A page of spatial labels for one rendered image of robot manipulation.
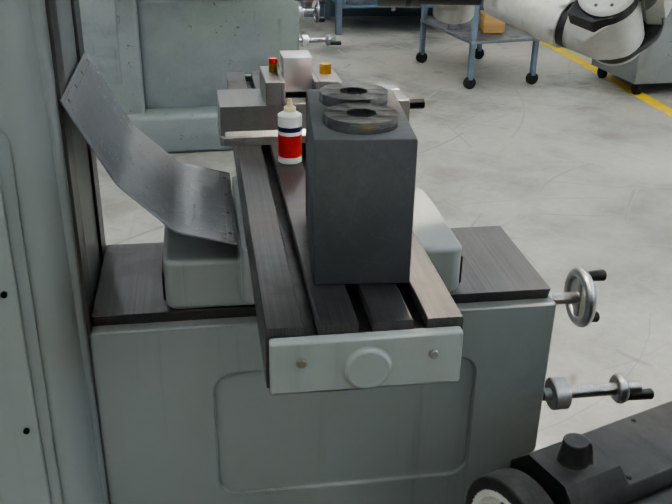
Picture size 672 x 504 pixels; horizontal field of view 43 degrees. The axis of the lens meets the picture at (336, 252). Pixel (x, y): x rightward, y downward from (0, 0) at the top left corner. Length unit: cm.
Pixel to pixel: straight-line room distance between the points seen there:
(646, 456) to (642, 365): 139
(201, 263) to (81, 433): 35
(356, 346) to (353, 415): 60
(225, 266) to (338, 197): 42
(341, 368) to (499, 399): 66
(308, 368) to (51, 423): 60
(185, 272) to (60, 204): 22
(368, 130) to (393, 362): 27
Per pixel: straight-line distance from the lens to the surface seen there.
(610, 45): 127
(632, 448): 142
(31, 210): 129
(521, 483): 129
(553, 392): 163
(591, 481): 131
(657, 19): 132
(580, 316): 172
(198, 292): 139
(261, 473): 160
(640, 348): 287
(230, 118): 154
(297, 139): 143
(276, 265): 109
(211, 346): 143
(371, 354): 96
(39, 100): 126
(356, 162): 98
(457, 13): 139
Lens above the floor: 142
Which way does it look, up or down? 26 degrees down
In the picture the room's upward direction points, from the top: 1 degrees clockwise
